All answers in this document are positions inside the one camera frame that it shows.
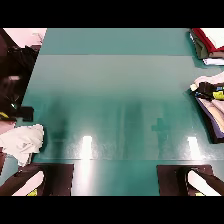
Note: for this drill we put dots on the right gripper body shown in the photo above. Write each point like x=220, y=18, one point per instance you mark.
x=206, y=90

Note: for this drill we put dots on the purple garment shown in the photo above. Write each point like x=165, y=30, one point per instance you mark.
x=206, y=111

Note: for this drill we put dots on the white shirt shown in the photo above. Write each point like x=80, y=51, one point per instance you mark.
x=23, y=141

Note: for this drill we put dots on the black garment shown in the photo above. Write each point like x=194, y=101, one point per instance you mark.
x=215, y=137

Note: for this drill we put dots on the olive garment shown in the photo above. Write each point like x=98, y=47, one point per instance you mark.
x=201, y=50

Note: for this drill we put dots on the pale pink garment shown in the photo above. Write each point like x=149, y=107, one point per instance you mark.
x=213, y=78

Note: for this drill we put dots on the white garment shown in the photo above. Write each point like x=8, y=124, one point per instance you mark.
x=215, y=36
x=215, y=61

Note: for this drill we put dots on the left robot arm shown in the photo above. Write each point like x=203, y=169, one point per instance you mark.
x=20, y=180

